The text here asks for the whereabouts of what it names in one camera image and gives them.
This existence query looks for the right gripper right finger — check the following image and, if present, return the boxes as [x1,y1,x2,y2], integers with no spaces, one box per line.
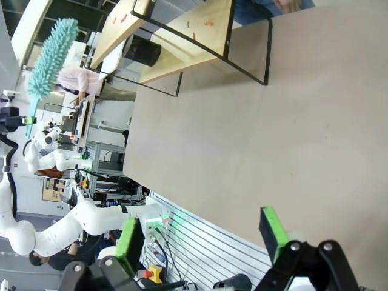
[256,205,361,291]

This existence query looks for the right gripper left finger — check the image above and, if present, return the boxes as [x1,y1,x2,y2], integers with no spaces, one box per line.
[60,216,146,291]

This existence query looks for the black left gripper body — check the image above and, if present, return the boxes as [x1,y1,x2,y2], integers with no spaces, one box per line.
[0,107,24,134]

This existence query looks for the teal microfiber duster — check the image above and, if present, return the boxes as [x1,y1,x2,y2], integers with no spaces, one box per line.
[23,17,79,139]

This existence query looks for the arm base connector plate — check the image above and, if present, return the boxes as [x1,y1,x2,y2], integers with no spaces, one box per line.
[144,212,170,243]

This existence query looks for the person's left hand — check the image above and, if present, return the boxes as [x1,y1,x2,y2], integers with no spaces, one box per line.
[273,0,303,13]

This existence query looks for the yellow red emergency stop button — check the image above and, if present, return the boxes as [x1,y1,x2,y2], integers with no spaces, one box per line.
[142,264,166,284]

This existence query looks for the workbench with tools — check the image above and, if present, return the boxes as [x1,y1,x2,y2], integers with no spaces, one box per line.
[71,92,98,146]

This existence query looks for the person in pink shirt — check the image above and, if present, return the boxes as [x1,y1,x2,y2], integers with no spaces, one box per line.
[57,67,137,105]

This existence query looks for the electronics rack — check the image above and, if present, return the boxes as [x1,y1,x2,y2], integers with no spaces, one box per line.
[90,142,143,210]

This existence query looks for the slatted aluminium panel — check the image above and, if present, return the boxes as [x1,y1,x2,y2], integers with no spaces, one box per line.
[133,190,273,291]

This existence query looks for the person in black clothes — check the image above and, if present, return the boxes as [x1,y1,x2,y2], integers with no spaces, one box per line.
[28,233,104,272]

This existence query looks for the brown poster board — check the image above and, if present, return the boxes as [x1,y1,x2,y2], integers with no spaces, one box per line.
[41,177,68,202]

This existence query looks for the black mesh pen cup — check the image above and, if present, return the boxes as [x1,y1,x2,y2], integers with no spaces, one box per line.
[122,34,162,67]

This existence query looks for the black cable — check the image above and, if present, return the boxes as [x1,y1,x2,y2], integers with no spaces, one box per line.
[151,230,186,286]

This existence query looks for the black cylindrical handle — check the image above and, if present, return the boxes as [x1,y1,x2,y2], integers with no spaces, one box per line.
[212,273,252,291]

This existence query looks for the black corrugated cable hose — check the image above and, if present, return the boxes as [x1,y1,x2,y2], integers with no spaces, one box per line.
[0,133,19,219]

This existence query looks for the wooden shelf with black frame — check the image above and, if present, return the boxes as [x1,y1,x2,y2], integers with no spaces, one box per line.
[90,0,273,98]

